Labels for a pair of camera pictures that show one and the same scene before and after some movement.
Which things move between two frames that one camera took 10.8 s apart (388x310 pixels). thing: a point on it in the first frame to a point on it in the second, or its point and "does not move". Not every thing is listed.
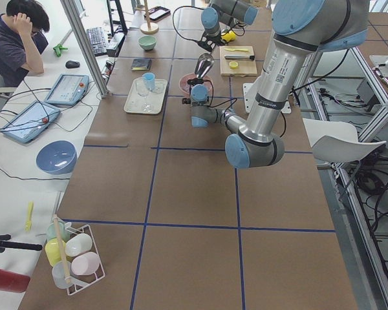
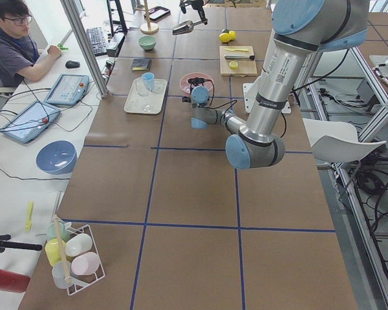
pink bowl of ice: [186, 87] does not move
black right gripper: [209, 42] to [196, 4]
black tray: [157, 13] does not move
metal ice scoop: [204, 64] to [185, 28]
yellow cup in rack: [52, 250] does not move
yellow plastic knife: [233, 50] does not move
